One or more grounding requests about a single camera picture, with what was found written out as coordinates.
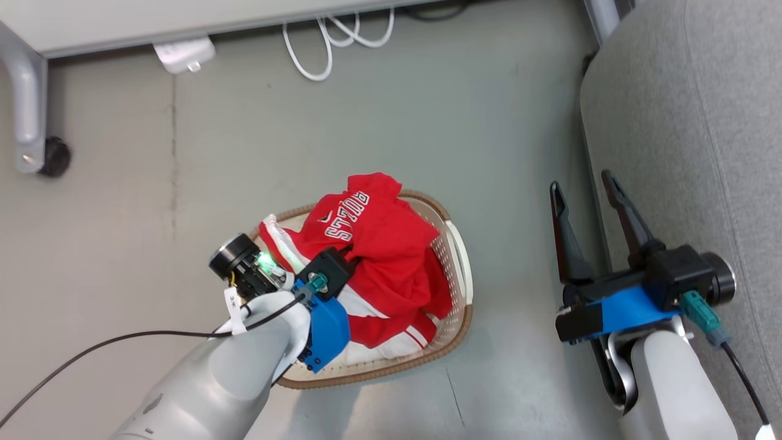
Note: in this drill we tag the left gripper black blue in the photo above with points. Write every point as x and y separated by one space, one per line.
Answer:
330 330

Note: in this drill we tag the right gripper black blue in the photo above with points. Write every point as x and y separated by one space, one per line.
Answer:
629 308

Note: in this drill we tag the red basketball clothing white trim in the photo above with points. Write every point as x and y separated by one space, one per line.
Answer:
385 244

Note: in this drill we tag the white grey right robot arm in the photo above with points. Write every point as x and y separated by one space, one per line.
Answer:
672 385

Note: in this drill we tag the cream perforated laundry basket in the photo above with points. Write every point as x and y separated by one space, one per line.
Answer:
453 269

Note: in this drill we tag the grey fabric sofa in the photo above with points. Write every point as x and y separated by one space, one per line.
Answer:
702 122

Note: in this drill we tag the grey metal desk leg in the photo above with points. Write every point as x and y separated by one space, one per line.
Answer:
27 104
605 18

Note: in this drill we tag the white power adapter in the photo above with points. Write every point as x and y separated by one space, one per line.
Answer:
183 55

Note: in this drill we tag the black caster wheel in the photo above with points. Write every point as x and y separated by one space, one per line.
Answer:
56 157

